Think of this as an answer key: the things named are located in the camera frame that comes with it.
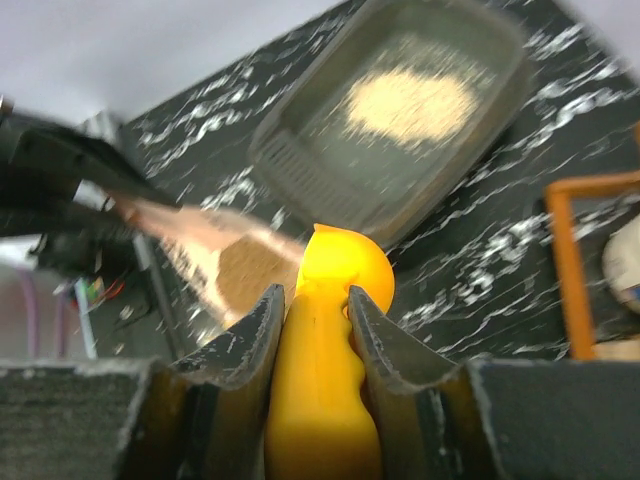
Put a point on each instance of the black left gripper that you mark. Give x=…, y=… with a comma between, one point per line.
x=56, y=185

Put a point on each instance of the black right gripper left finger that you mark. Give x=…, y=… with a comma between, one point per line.
x=202, y=417

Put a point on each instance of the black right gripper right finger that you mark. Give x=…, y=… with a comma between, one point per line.
x=490, y=418

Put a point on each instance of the yellow plastic scoop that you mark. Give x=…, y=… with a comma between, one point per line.
x=318, y=426

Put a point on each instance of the pink cat litter bag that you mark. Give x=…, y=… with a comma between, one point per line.
x=228, y=259

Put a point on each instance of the grey plastic litter box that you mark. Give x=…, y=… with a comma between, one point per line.
x=322, y=173

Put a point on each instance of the beige cat litter pellets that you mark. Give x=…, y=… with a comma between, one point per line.
x=408, y=108

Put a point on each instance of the white crumpled bag left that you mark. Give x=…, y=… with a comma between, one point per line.
x=620, y=263

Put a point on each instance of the orange wooden shelf rack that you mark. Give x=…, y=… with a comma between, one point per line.
x=576, y=307

